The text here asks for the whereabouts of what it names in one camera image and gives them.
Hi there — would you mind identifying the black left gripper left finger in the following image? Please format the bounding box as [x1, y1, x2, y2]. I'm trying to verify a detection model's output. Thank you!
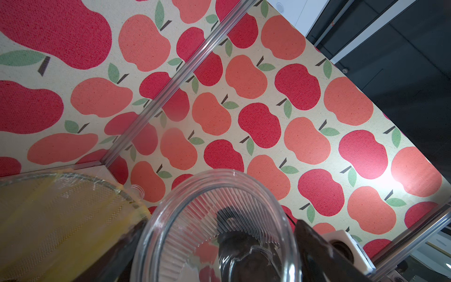
[74, 219, 148, 282]

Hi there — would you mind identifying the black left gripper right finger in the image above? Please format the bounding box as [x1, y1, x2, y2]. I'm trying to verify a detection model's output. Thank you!
[294, 220, 371, 282]

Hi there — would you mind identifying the clear plastic jar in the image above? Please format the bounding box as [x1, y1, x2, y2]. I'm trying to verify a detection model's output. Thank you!
[129, 184, 145, 200]

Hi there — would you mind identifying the yellow plastic bin liner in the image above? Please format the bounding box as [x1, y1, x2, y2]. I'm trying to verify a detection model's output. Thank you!
[0, 168, 152, 282]

